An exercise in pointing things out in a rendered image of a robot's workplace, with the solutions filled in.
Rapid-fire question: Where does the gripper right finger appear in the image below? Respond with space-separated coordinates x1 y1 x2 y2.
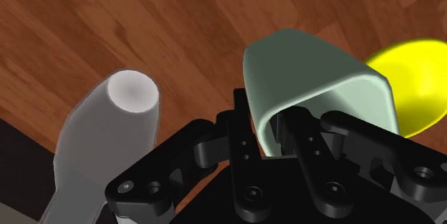
277 105 447 220

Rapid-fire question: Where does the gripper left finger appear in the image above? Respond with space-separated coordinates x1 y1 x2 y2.
105 88 273 223

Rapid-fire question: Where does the pale green cup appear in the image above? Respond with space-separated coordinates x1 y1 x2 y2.
242 27 400 158

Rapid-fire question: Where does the yellow bowl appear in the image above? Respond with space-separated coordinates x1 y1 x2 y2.
364 38 447 138

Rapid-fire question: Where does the grey vase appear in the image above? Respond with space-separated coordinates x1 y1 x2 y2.
37 69 161 224

